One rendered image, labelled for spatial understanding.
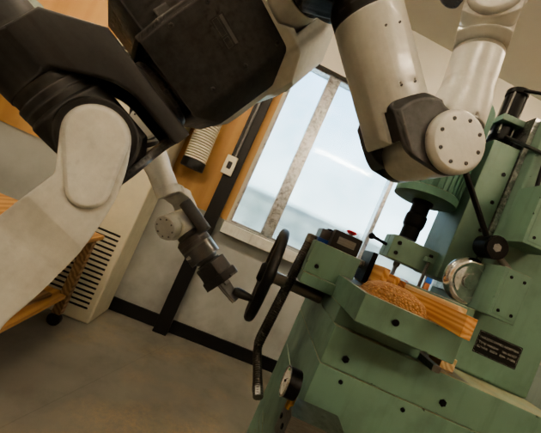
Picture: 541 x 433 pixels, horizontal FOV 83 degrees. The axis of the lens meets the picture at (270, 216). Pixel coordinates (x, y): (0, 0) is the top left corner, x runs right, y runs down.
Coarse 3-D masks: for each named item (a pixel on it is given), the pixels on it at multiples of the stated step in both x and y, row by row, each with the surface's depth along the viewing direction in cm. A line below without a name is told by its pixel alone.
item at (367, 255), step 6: (366, 252) 91; (372, 252) 87; (366, 258) 89; (372, 258) 85; (360, 264) 88; (366, 264) 87; (372, 264) 85; (360, 270) 90; (366, 270) 85; (354, 276) 93; (360, 276) 88; (366, 276) 85
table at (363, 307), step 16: (304, 272) 81; (320, 288) 80; (336, 288) 80; (352, 288) 68; (352, 304) 64; (368, 304) 60; (384, 304) 60; (368, 320) 59; (384, 320) 59; (400, 320) 59; (416, 320) 59; (400, 336) 59; (416, 336) 59; (432, 336) 59; (448, 336) 59; (432, 352) 59; (448, 352) 59
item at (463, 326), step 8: (416, 296) 71; (424, 296) 68; (424, 304) 67; (432, 304) 64; (440, 304) 62; (432, 312) 63; (440, 312) 61; (448, 312) 58; (456, 312) 56; (432, 320) 62; (440, 320) 60; (448, 320) 57; (456, 320) 55; (464, 320) 54; (472, 320) 53; (448, 328) 57; (456, 328) 55; (464, 328) 53; (472, 328) 53; (464, 336) 53
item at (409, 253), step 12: (384, 240) 94; (396, 240) 88; (408, 240) 88; (384, 252) 90; (396, 252) 87; (408, 252) 87; (420, 252) 87; (432, 252) 87; (396, 264) 90; (408, 264) 87; (420, 264) 87; (432, 264) 87
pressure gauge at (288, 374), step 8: (288, 368) 66; (288, 376) 64; (296, 376) 62; (280, 384) 66; (288, 384) 61; (296, 384) 61; (280, 392) 64; (288, 392) 61; (296, 392) 61; (288, 400) 64; (288, 408) 63
